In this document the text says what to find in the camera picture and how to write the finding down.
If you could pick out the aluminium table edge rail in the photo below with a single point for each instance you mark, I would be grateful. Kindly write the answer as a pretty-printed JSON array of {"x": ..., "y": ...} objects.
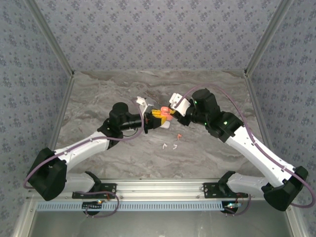
[
  {"x": 61, "y": 111},
  {"x": 258, "y": 111}
]

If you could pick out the aluminium corner post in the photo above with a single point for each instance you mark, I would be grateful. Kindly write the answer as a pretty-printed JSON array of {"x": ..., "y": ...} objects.
[
  {"x": 267, "y": 37},
  {"x": 53, "y": 37}
]

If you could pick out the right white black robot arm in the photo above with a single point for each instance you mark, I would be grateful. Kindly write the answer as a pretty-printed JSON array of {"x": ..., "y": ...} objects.
[{"x": 261, "y": 155}]

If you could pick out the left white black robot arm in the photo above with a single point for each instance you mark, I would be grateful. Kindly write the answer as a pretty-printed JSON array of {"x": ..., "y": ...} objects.
[{"x": 79, "y": 148}]

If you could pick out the grey metal panel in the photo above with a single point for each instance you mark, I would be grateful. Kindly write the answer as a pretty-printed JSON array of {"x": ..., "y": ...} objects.
[{"x": 160, "y": 224}]

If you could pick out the small LED circuit board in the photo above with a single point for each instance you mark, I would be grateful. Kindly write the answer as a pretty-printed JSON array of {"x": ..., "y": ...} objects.
[
  {"x": 91, "y": 205},
  {"x": 230, "y": 206}
]

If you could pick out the wide aluminium base rail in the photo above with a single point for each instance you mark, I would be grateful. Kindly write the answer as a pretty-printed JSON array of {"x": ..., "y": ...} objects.
[{"x": 160, "y": 188}]

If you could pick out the white earbud charging case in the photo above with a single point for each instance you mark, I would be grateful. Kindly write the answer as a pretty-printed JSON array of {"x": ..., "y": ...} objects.
[{"x": 167, "y": 125}]

